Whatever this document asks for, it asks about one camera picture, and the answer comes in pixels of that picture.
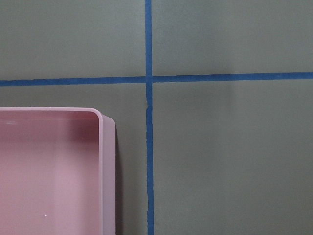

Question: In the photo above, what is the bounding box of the pink plastic bin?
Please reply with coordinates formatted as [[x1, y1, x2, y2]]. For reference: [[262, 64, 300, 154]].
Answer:
[[0, 107, 116, 235]]

